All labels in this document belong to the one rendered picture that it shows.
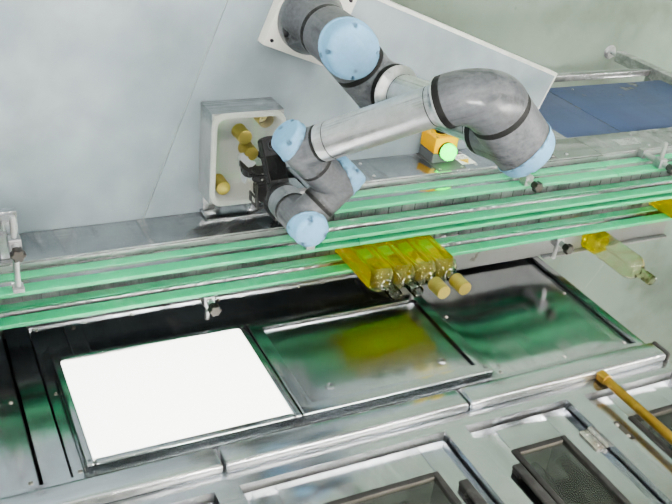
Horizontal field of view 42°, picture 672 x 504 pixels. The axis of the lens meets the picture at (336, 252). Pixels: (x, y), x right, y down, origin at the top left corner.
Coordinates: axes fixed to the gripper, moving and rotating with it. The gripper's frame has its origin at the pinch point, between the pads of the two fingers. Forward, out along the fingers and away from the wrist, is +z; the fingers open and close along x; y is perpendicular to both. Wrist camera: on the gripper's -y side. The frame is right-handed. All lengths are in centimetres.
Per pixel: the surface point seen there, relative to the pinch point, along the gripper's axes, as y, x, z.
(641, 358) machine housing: 38, 78, -58
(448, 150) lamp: 4, 52, -4
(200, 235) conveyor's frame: 15.9, -14.1, -6.2
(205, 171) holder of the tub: 3.6, -10.5, 0.9
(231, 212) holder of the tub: 15.9, -3.7, 2.0
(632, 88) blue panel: 15, 157, 42
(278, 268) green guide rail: 25.9, 3.7, -10.4
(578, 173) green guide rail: 12, 88, -13
